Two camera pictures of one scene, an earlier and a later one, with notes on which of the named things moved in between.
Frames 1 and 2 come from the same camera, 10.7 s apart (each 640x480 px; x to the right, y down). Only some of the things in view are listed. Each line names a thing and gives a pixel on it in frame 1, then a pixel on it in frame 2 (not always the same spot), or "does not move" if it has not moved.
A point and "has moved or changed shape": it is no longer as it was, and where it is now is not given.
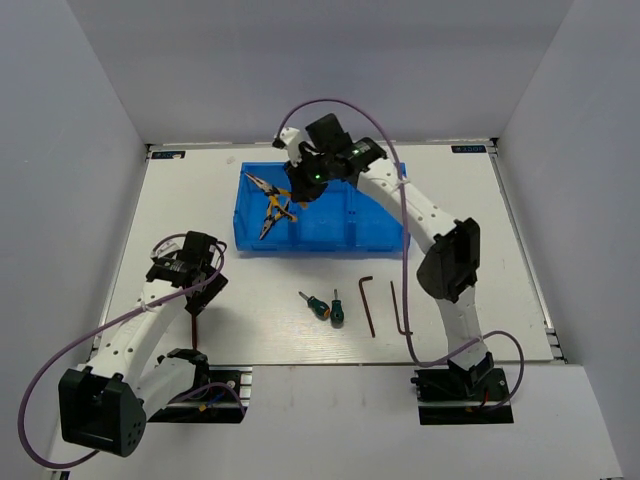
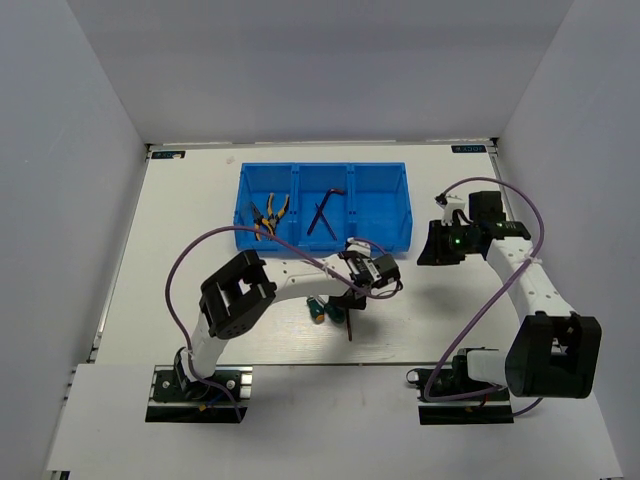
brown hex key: x=397 y=313 → x=322 y=207
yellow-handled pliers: x=273 y=192 → x=271 y=221
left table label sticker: x=168 y=154 does not move
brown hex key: x=370 y=323 → x=348 y=325
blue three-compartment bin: x=342 y=217 does not move
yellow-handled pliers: x=274 y=213 → x=258 y=219
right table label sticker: x=468 y=149 does not move
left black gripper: x=215 y=284 → x=348 y=302
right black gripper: x=301 y=191 → x=435 y=252
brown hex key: x=194 y=331 has moved or changed shape
